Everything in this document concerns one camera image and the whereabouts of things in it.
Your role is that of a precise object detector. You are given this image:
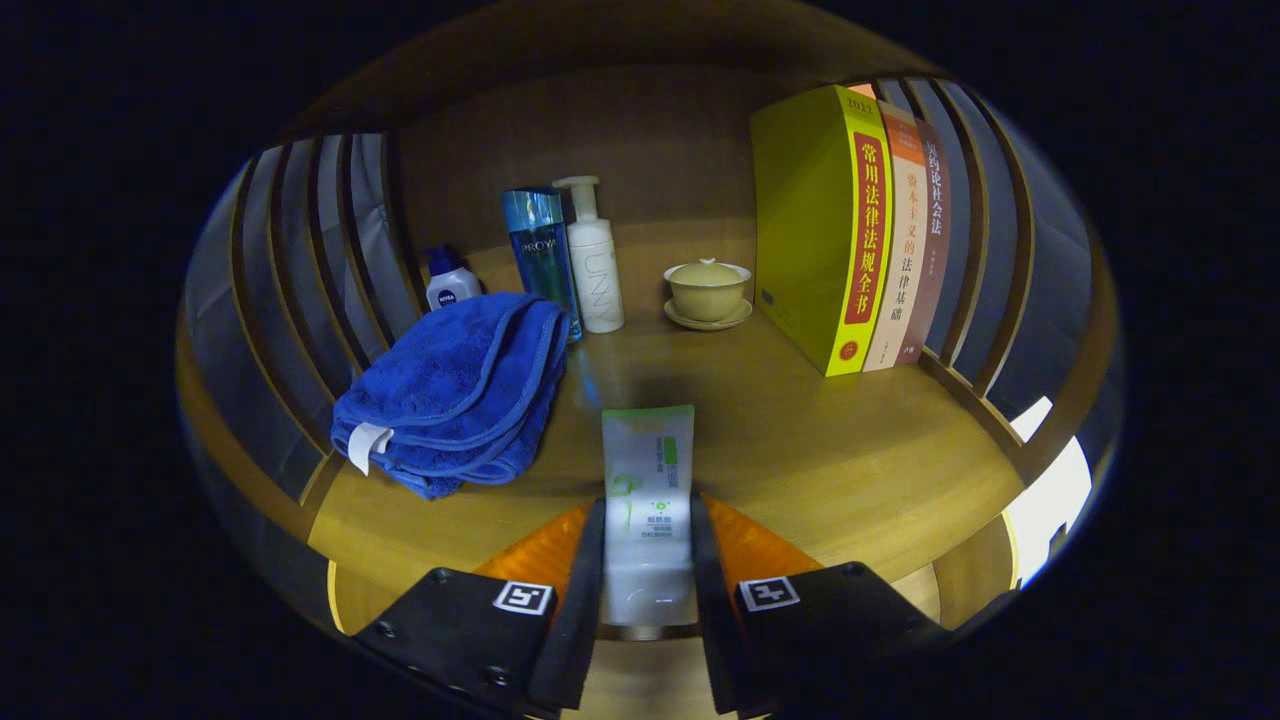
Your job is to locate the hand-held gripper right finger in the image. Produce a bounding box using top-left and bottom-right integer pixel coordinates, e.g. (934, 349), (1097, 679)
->
(690, 492), (951, 716)

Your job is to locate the small white blue-capped bottle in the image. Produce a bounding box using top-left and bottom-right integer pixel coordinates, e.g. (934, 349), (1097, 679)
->
(425, 245), (484, 311)

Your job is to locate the white and green tube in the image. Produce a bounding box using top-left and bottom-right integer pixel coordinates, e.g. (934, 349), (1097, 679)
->
(601, 404), (698, 628)

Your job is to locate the yellow lidded teacup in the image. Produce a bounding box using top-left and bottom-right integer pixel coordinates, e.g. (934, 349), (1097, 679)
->
(664, 257), (753, 323)

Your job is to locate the yellow saucer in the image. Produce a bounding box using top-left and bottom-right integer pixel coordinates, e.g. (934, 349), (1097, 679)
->
(663, 297), (754, 332)

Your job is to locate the blue transparent bottle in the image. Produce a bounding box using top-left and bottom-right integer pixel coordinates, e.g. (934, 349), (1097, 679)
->
(501, 187), (584, 344)

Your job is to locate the white pump bottle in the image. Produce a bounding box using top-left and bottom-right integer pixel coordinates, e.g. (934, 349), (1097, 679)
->
(553, 176), (626, 334)

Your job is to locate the brown book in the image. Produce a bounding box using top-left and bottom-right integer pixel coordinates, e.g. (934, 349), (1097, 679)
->
(897, 118), (952, 365)

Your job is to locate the thick yellow book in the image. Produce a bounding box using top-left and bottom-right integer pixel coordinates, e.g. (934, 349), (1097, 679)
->
(750, 85), (894, 378)

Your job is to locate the blue towel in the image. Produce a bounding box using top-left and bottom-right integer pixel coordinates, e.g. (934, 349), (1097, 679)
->
(331, 291), (571, 501)

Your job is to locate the orange and white book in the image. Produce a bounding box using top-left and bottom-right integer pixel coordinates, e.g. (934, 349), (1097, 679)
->
(862, 100), (928, 373)

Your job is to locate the wooden countertop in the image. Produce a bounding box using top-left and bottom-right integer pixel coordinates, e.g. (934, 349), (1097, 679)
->
(308, 215), (1026, 641)

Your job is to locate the wooden cabinet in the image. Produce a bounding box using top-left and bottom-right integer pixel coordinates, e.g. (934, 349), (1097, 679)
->
(178, 0), (1126, 720)

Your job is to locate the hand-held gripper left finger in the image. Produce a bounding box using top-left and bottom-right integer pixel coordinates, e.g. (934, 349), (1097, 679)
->
(350, 495), (608, 716)

